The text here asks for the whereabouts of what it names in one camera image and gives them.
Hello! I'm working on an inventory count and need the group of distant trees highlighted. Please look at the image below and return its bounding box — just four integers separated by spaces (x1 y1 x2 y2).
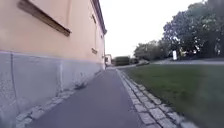
133 39 171 62

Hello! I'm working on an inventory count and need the cobblestone strip along wall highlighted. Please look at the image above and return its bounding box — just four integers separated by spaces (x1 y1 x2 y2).
13 71 104 128

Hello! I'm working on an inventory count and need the dark green hedge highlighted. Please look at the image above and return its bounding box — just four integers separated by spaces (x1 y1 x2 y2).
113 55 131 67

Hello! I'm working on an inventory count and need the orange building with grey base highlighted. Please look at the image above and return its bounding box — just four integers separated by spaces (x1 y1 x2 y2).
0 0 108 128

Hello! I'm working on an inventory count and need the grey asphalt path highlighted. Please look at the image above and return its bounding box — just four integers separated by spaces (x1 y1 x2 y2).
28 68 144 128

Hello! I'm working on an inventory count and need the grey road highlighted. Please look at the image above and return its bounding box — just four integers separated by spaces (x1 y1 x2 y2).
106 59 224 70

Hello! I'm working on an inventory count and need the green grass lawn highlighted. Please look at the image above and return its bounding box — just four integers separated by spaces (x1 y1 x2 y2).
120 63 224 128

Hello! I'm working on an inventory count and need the cobblestone edging strip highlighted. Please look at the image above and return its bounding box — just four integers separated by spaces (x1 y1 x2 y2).
115 68 201 128

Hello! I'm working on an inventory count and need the grey boulder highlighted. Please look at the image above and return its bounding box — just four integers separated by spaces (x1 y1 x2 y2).
135 59 151 67

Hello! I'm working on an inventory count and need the large leafy tree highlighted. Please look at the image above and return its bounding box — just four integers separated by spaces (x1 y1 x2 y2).
162 0 224 60

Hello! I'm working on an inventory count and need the white upright sign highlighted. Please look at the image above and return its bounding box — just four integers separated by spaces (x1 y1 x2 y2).
172 50 178 61

